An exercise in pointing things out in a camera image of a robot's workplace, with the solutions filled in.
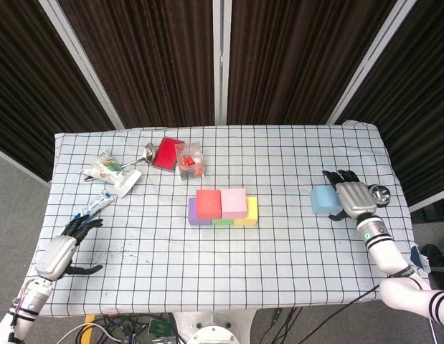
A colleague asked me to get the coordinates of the red foam cube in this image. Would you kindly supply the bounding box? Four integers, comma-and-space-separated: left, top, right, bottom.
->
196, 188, 222, 220

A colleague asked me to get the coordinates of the light blue foam cube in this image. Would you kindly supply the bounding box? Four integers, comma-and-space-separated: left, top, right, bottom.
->
310, 186, 344, 215

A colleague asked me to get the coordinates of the crumpled white snack bag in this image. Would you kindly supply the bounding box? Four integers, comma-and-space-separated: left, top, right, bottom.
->
81, 149, 143, 199

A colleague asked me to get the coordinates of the clear plastic box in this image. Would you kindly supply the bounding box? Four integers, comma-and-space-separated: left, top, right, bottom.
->
174, 140, 206, 181

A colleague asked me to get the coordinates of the red ink pad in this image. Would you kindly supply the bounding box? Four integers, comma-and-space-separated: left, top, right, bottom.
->
151, 137, 186, 173

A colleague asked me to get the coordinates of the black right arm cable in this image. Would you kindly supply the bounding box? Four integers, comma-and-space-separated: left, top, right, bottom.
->
293, 282, 382, 334

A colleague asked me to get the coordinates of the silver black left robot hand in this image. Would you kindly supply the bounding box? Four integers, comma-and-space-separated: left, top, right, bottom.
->
34, 216, 104, 281

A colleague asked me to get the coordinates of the purple foam cube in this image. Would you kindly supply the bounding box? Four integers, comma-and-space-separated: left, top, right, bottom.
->
188, 197, 212, 226

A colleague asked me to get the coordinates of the white partition frame post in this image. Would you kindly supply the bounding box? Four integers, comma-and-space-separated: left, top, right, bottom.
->
212, 0, 232, 126
37, 0, 126, 130
327, 0, 420, 125

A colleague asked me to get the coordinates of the white cable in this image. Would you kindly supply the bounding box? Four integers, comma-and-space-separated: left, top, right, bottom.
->
58, 321, 122, 344

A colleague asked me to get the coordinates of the blue cloth object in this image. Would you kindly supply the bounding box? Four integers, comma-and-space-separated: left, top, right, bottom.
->
410, 245, 430, 269

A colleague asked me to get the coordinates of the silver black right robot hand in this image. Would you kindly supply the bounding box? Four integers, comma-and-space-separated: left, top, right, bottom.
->
321, 169, 379, 221

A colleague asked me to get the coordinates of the yellow foam cube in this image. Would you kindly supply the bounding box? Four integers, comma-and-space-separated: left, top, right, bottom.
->
233, 196, 259, 227

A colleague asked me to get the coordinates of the black cable tangle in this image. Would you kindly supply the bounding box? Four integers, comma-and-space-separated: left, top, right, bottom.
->
99, 311, 179, 344

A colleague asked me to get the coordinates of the white blue toothpaste tube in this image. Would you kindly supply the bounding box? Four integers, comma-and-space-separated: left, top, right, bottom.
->
73, 190, 115, 220

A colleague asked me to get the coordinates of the black bulky object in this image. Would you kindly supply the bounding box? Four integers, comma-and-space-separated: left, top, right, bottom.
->
421, 243, 444, 274

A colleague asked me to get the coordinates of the metal spoon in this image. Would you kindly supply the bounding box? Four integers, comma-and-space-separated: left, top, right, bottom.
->
121, 142, 157, 169

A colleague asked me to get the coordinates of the black cable pair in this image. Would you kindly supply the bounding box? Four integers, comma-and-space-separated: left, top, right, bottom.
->
268, 306, 305, 344

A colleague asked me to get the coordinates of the green circuit board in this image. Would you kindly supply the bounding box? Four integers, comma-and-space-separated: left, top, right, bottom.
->
148, 317, 172, 336

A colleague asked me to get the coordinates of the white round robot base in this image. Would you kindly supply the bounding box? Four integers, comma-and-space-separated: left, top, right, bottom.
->
171, 308, 258, 344

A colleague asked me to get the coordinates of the pink foam cube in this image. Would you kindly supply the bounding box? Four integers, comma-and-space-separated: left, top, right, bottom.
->
220, 187, 248, 220

